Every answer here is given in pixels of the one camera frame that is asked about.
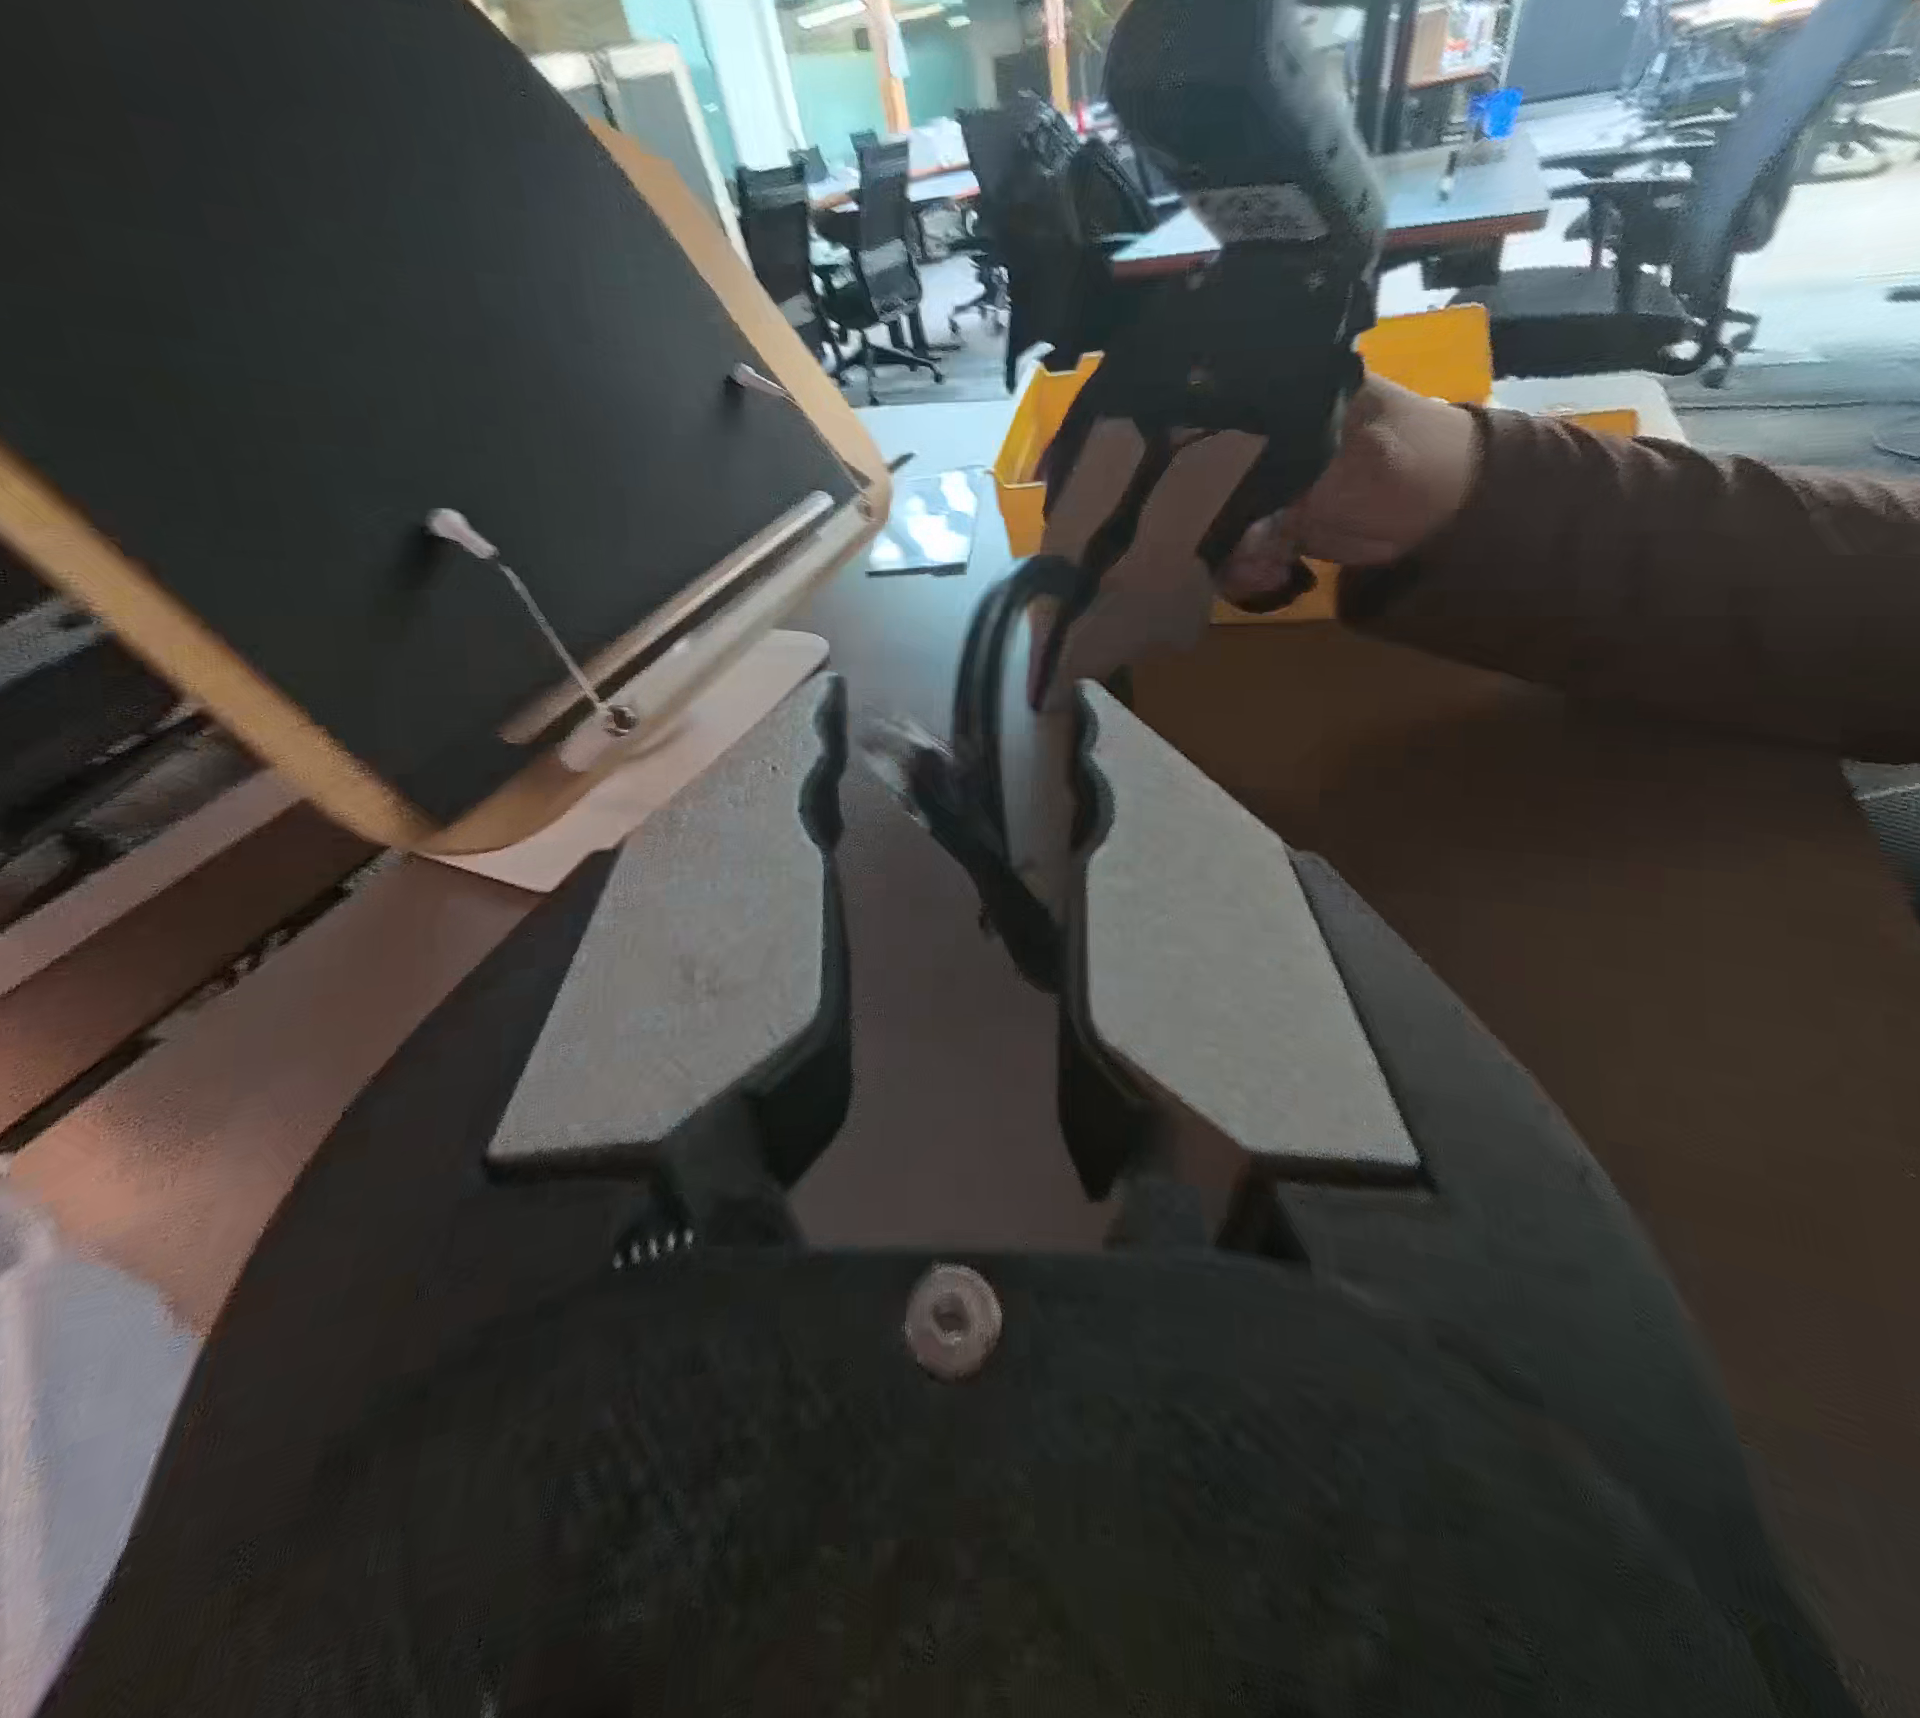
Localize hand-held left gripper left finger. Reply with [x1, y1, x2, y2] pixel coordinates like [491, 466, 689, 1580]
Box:
[482, 673, 859, 1191]

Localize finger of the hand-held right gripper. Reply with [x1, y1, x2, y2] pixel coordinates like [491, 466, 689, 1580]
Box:
[990, 412, 1151, 908]
[1077, 431, 1251, 705]

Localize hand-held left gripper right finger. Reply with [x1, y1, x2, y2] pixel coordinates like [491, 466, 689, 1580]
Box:
[1056, 680, 1429, 1206]

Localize black pegboard stand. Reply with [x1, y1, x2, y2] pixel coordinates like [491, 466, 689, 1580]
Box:
[0, 0, 895, 892]

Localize black office chair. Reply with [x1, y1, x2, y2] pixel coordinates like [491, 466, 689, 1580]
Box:
[961, 98, 1121, 392]
[732, 163, 843, 379]
[1447, 0, 1920, 388]
[846, 135, 950, 388]

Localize yellow plastic bin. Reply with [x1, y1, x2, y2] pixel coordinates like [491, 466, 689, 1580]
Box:
[995, 305, 1644, 627]

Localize person's right hand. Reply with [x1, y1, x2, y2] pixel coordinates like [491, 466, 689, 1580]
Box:
[1222, 374, 1489, 603]

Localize dark office desk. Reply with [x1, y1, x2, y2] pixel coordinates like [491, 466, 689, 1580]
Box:
[1111, 121, 1555, 296]

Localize black network cable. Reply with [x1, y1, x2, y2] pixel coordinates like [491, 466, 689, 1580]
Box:
[877, 552, 1105, 993]

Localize glossy black tile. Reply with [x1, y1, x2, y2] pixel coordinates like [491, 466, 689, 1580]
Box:
[867, 465, 985, 578]

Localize person's right forearm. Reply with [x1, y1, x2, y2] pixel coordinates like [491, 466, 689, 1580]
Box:
[1334, 404, 1920, 769]

